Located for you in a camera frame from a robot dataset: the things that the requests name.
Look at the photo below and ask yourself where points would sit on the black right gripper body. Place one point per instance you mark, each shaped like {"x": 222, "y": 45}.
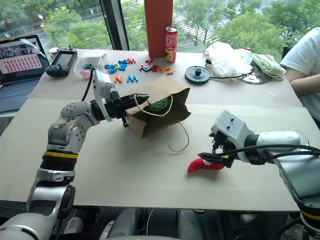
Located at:
{"x": 223, "y": 143}

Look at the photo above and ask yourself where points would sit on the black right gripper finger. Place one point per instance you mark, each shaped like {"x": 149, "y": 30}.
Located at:
{"x": 215, "y": 158}

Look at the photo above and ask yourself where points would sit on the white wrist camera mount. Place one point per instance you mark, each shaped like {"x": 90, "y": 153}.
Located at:
{"x": 231, "y": 127}
{"x": 101, "y": 82}

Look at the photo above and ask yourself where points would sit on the teal letter E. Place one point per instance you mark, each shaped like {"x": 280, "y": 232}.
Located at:
{"x": 123, "y": 67}

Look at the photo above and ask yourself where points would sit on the small white purple cup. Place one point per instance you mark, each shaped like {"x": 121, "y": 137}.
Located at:
{"x": 53, "y": 53}

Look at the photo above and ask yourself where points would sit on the white plastic bag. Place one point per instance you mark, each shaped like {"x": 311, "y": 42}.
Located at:
{"x": 222, "y": 58}

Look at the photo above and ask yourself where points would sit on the red letter M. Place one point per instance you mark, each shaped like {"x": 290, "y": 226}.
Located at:
{"x": 131, "y": 61}

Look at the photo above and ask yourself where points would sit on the red letter A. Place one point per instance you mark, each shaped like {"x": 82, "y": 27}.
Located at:
{"x": 143, "y": 68}

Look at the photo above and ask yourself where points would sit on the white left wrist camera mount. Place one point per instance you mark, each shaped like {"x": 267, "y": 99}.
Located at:
{"x": 101, "y": 82}

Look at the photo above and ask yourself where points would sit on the orange letter Z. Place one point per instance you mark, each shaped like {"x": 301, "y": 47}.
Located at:
{"x": 169, "y": 71}

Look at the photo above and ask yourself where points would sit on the black window frame post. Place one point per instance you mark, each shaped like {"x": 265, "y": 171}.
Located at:
{"x": 115, "y": 22}

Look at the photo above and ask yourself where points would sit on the beige cardboard sheet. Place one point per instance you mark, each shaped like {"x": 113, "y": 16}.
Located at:
{"x": 120, "y": 170}

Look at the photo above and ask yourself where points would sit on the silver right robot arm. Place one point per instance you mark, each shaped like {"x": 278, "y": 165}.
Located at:
{"x": 282, "y": 140}

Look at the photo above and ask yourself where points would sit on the orange letter N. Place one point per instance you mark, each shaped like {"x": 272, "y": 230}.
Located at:
{"x": 118, "y": 79}

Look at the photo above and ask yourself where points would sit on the green plush toy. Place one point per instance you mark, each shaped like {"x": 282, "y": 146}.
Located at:
{"x": 160, "y": 104}

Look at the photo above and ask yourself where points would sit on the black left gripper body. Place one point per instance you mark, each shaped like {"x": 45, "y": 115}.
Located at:
{"x": 116, "y": 107}

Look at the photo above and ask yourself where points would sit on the white sneaker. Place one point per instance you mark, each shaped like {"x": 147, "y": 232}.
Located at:
{"x": 73, "y": 225}

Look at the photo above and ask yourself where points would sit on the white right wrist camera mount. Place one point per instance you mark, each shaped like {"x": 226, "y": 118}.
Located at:
{"x": 231, "y": 127}

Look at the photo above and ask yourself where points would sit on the tall red-orange box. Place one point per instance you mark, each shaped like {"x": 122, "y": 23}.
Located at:
{"x": 157, "y": 27}

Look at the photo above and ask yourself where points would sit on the brown paper bag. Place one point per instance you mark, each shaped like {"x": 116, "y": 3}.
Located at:
{"x": 155, "y": 87}

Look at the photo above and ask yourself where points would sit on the blue letter X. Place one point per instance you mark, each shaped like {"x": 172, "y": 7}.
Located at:
{"x": 123, "y": 62}

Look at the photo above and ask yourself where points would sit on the clear plastic box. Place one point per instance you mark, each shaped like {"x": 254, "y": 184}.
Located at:
{"x": 96, "y": 60}

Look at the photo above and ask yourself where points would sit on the red letter T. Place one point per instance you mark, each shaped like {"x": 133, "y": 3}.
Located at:
{"x": 149, "y": 61}

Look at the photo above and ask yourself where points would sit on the yellow plastic letter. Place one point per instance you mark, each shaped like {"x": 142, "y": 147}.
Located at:
{"x": 116, "y": 65}

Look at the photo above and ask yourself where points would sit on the light green cloth pouch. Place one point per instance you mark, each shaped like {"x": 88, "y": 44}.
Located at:
{"x": 268, "y": 66}

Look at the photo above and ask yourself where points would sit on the dark green round kettle base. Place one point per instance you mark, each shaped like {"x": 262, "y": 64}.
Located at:
{"x": 193, "y": 76}

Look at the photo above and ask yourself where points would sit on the black handheld game controller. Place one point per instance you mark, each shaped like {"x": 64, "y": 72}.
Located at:
{"x": 62, "y": 62}

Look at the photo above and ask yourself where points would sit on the green plastic letter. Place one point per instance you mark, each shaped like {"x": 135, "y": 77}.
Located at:
{"x": 88, "y": 66}

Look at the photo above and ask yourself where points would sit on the pink plastic letter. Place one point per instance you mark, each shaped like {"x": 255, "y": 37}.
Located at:
{"x": 85, "y": 73}

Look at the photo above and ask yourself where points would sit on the clear round glass lid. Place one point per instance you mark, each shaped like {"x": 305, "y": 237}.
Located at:
{"x": 257, "y": 78}

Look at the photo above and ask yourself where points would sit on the blue letter M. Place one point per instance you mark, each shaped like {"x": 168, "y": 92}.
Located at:
{"x": 132, "y": 79}

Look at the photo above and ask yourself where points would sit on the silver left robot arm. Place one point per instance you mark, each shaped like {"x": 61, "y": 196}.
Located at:
{"x": 65, "y": 130}

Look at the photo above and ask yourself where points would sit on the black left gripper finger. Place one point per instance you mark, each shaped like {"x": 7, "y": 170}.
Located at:
{"x": 136, "y": 97}
{"x": 135, "y": 104}

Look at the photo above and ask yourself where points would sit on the red plush toy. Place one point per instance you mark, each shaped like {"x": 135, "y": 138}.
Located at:
{"x": 196, "y": 167}

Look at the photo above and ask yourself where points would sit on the red drink can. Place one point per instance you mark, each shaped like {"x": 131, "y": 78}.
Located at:
{"x": 171, "y": 45}

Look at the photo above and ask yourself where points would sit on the person in white T-shirt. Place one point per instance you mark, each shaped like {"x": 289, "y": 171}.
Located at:
{"x": 303, "y": 52}

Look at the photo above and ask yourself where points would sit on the open laptop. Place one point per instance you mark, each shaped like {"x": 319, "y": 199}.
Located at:
{"x": 20, "y": 72}

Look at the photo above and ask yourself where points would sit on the person's bare forearm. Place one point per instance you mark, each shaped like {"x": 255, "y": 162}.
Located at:
{"x": 307, "y": 85}

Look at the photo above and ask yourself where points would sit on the blue letter O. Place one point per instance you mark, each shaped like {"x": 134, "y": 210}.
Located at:
{"x": 110, "y": 68}

